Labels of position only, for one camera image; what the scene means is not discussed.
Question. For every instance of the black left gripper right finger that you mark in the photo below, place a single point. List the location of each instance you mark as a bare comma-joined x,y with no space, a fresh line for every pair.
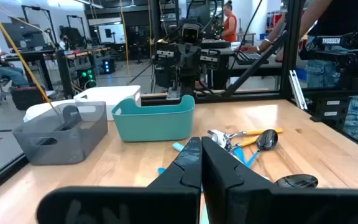
244,205

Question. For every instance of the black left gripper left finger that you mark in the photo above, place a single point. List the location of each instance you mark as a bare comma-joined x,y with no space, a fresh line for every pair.
166,202

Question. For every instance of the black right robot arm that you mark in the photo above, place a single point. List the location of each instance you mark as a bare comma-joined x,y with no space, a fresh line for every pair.
186,85

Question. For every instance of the black keyboard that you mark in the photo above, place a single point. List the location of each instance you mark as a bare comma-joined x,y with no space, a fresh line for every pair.
249,57

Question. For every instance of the teal plastic bin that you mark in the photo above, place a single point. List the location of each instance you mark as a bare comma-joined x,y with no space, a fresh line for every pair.
154,124

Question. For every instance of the black device with blue lights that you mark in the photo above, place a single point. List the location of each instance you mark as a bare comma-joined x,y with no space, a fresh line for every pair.
108,66

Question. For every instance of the bright computer monitor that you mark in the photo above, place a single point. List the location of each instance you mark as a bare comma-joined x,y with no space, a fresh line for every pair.
110,33

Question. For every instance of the white plastic bin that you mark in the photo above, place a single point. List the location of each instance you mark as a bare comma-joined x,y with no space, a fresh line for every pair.
113,93

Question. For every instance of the computer tower with green lights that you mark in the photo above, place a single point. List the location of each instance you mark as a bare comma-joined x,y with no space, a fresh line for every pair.
86,77

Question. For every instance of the grey translucent plastic bin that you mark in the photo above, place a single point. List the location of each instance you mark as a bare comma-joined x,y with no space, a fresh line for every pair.
57,146

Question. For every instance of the black desk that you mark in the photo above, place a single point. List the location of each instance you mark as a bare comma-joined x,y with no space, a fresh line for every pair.
36,56

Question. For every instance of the white lidded trash can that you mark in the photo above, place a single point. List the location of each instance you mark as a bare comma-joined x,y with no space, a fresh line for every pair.
39,109

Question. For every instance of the black case with red trim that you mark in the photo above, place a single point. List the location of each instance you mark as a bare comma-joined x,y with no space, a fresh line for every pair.
26,98

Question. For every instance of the dark computer monitor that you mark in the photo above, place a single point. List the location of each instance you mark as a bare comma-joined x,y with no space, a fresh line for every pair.
23,35

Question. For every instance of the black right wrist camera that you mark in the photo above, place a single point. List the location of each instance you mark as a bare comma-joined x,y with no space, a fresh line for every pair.
190,34

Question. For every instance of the black aluminium table frame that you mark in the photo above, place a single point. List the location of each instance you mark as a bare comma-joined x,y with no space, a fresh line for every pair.
291,46

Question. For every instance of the silver aluminium bracket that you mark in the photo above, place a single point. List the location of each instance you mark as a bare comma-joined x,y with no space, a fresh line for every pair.
297,90

